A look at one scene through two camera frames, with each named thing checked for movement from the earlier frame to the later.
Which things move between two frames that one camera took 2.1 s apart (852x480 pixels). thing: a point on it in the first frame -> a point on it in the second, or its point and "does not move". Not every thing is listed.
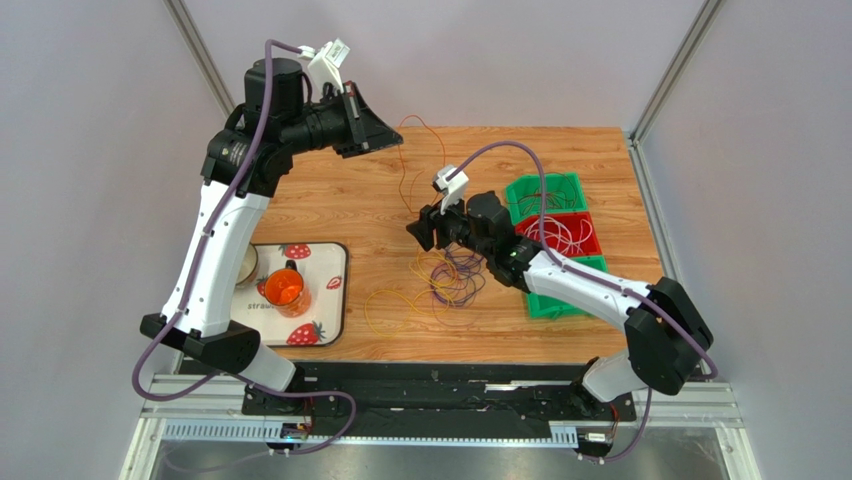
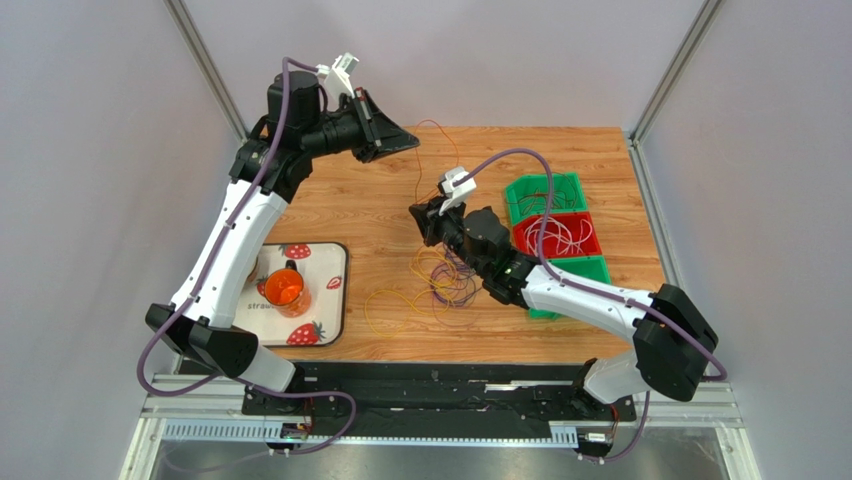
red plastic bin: (571, 233) does not move
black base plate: (437, 400) does not move
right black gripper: (438, 227) does not move
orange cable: (403, 172) -> (419, 163)
